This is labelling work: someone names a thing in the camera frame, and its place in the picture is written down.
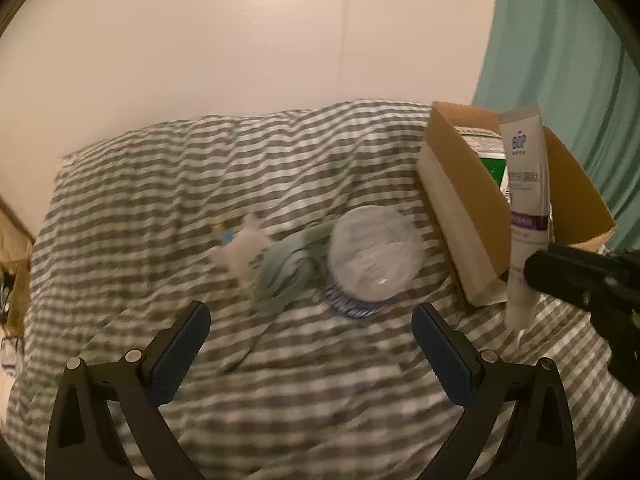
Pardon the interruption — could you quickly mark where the white toothpaste tube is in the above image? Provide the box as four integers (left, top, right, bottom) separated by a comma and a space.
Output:
499, 104, 550, 332

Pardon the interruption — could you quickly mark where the white plush rabbit toy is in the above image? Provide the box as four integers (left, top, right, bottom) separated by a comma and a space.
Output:
207, 214, 272, 290

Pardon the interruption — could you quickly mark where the white green carton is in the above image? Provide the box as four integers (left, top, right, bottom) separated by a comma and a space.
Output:
457, 127, 509, 197

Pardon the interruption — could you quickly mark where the small brown cardboard box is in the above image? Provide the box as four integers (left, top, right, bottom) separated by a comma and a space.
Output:
1, 202, 32, 338

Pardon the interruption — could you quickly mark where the teal curtain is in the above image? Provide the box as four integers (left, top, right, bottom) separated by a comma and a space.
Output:
473, 0, 639, 250

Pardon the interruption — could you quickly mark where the grey white checked duvet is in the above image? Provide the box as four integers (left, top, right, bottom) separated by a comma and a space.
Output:
2, 97, 639, 480

